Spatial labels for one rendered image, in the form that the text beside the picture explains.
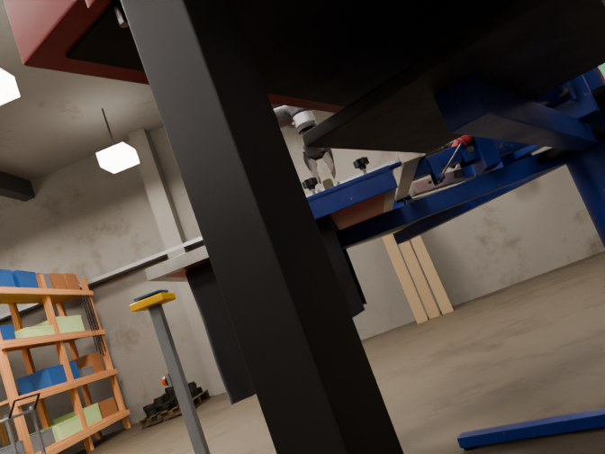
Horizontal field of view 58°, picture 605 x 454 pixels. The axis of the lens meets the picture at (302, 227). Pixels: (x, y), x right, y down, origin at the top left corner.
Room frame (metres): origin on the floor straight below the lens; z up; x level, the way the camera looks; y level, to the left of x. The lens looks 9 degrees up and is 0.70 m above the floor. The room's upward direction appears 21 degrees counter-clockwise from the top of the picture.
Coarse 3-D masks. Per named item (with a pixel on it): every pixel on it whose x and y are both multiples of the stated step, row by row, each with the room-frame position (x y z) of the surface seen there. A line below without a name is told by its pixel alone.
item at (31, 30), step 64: (64, 0) 0.43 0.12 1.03; (256, 0) 0.51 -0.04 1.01; (320, 0) 0.56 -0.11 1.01; (384, 0) 0.61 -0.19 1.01; (448, 0) 0.67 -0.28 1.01; (512, 0) 0.74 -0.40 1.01; (64, 64) 0.50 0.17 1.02; (128, 64) 0.54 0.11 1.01; (256, 64) 0.65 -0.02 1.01; (320, 64) 0.71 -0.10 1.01; (384, 64) 0.80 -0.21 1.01
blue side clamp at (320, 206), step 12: (384, 168) 1.52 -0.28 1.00; (348, 180) 1.53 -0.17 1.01; (360, 180) 1.53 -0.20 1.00; (372, 180) 1.52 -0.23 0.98; (384, 180) 1.52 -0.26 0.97; (324, 192) 1.54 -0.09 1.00; (336, 192) 1.53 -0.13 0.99; (348, 192) 1.53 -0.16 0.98; (360, 192) 1.53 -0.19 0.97; (372, 192) 1.53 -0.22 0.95; (384, 192) 1.52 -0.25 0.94; (312, 204) 1.54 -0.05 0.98; (324, 204) 1.54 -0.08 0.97; (336, 204) 1.54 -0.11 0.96; (348, 204) 1.53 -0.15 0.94
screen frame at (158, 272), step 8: (392, 192) 1.65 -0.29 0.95; (384, 200) 1.76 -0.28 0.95; (392, 200) 1.82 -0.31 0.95; (384, 208) 1.95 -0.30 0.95; (392, 208) 2.03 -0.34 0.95; (200, 248) 1.58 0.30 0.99; (184, 256) 1.59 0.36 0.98; (192, 256) 1.59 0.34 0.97; (200, 256) 1.58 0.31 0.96; (208, 256) 1.58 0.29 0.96; (160, 264) 1.60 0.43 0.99; (168, 264) 1.59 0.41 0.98; (176, 264) 1.59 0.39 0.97; (184, 264) 1.59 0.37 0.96; (192, 264) 1.59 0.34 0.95; (152, 272) 1.60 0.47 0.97; (160, 272) 1.60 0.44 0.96; (168, 272) 1.59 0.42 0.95; (152, 280) 1.62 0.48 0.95; (160, 280) 1.68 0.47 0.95; (168, 280) 1.74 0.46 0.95; (176, 280) 1.80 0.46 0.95; (184, 280) 1.87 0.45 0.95
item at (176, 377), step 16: (144, 304) 1.96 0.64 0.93; (160, 304) 2.03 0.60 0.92; (160, 320) 2.00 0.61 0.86; (160, 336) 2.01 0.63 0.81; (176, 352) 2.04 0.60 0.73; (176, 368) 2.00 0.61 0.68; (176, 384) 2.01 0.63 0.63; (192, 400) 2.04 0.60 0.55; (192, 416) 2.00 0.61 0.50; (192, 432) 2.01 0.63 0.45; (208, 448) 2.04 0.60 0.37
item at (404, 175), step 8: (400, 152) 1.48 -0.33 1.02; (408, 152) 1.48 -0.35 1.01; (400, 160) 1.53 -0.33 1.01; (408, 160) 1.48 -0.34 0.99; (416, 160) 1.51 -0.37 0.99; (400, 168) 1.61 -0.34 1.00; (408, 168) 1.59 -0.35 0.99; (416, 168) 1.64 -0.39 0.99; (400, 176) 1.68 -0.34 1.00; (408, 176) 1.71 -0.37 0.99; (400, 184) 1.80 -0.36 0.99; (408, 184) 1.86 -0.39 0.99; (400, 192) 1.97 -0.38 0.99; (408, 192) 2.05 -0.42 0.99
